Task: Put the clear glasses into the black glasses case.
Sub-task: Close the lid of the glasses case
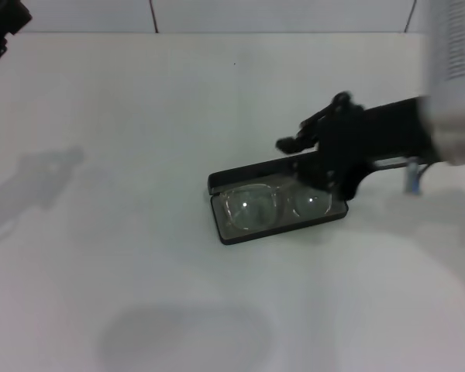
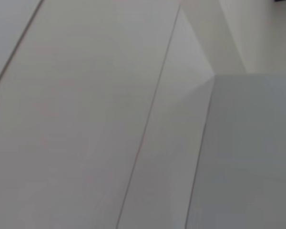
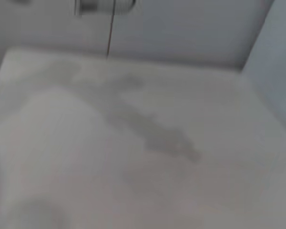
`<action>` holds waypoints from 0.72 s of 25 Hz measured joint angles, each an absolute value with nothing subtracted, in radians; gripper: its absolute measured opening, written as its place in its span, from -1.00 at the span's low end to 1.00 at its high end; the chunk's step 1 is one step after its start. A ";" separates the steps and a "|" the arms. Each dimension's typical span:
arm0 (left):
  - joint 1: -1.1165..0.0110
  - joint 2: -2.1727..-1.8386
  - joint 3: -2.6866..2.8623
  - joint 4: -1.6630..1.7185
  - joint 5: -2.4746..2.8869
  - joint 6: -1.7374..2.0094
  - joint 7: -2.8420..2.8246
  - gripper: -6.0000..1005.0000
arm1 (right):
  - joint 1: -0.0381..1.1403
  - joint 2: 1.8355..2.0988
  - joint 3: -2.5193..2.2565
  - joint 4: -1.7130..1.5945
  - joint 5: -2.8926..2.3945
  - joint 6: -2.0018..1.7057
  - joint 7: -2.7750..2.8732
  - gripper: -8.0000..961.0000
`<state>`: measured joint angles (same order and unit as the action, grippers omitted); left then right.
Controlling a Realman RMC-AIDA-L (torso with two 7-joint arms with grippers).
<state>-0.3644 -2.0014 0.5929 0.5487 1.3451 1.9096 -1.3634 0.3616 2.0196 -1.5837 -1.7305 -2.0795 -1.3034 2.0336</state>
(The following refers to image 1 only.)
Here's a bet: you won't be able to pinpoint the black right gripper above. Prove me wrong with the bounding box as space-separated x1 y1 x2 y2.
274 91 438 202

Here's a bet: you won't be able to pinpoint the black glasses case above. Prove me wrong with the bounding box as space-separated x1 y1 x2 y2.
208 150 350 246

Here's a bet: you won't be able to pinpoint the clear transparent glasses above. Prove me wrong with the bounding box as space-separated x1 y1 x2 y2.
219 181 333 234

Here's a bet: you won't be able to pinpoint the right gripper cable with connector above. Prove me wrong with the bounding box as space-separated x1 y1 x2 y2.
375 157 431 195

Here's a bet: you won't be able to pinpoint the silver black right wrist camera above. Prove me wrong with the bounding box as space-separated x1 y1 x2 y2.
421 0 465 102

